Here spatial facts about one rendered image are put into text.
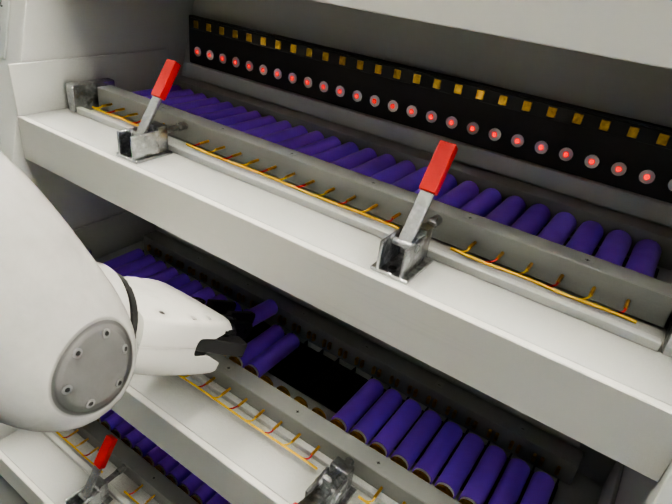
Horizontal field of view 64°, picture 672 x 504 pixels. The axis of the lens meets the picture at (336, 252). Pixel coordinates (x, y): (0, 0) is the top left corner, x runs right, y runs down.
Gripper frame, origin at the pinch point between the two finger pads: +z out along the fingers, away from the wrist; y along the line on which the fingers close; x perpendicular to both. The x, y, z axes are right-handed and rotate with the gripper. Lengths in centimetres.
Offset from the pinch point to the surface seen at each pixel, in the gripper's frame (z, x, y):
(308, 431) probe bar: -1.8, -4.1, 13.1
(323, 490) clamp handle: -5.3, -5.8, 17.4
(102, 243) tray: 4.5, -0.8, -24.9
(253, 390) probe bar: -1.8, -3.7, 6.7
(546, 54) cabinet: 4.0, 33.2, 17.7
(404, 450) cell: 1.3, -2.3, 20.4
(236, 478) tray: -5.3, -9.2, 10.3
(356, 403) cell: 2.8, -1.4, 14.5
